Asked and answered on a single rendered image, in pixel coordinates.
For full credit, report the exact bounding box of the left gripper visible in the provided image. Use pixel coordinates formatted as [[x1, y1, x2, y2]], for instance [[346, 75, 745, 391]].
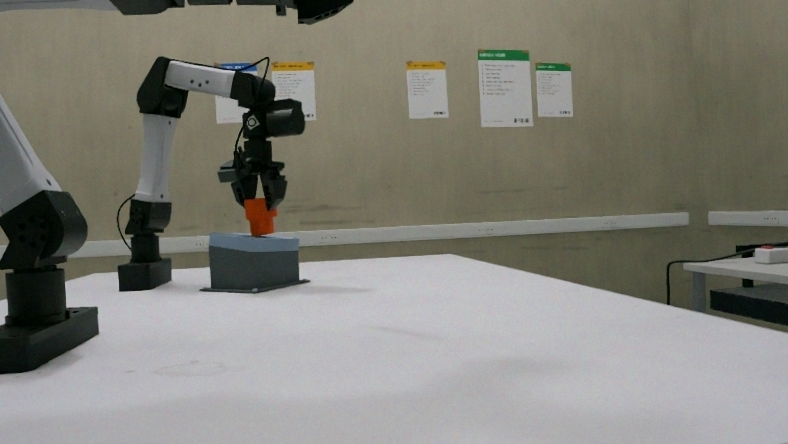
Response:
[[231, 140, 288, 211]]

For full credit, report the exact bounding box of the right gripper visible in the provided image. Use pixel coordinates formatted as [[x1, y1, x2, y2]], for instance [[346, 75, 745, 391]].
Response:
[[236, 0, 354, 25]]

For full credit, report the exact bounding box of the orange peg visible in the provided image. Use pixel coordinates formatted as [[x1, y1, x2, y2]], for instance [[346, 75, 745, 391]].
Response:
[[244, 198, 277, 236]]

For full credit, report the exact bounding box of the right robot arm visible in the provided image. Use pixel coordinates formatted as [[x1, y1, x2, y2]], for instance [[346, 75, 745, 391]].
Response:
[[0, 0, 185, 349]]

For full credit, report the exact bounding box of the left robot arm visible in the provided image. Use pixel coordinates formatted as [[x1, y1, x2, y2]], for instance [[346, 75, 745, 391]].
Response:
[[117, 56, 305, 271]]

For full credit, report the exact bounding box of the light blue flat plate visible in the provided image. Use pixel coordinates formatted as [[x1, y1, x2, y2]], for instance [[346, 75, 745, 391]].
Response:
[[209, 233, 299, 252]]

